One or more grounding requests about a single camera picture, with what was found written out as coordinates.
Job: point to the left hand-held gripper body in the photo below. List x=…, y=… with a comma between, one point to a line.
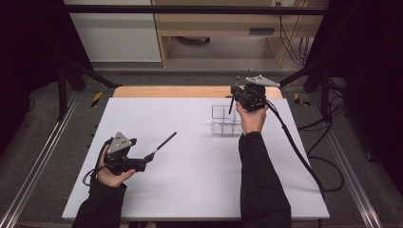
x=118, y=144

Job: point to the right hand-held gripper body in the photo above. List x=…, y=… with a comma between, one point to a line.
x=253, y=96

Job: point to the black pen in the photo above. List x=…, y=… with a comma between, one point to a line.
x=231, y=106
x=164, y=143

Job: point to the clear acrylic organizer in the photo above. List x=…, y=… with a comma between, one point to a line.
x=223, y=126

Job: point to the person's right hand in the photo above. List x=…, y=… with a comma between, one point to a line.
x=252, y=122

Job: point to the person's left hand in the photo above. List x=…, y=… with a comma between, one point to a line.
x=111, y=179

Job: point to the right yellow clamp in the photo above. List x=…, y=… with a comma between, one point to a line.
x=297, y=99

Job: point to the yellow clamp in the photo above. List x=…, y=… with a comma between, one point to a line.
x=97, y=99
x=297, y=99

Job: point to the left yellow clamp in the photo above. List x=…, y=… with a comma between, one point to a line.
x=97, y=99

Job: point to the white board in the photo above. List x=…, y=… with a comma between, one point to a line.
x=190, y=190

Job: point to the wooden desk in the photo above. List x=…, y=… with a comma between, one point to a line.
x=221, y=23

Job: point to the wooden table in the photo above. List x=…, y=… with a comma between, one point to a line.
x=174, y=91

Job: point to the black metal stand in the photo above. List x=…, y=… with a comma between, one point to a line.
x=325, y=95
x=62, y=95

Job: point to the white cabinet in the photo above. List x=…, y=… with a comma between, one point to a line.
x=117, y=38

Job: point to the black curtain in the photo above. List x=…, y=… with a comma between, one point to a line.
x=28, y=63
x=370, y=79

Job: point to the aluminium floor rail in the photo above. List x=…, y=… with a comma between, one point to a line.
x=41, y=158
x=348, y=171

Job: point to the black horizontal frame bar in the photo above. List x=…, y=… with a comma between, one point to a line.
x=190, y=9

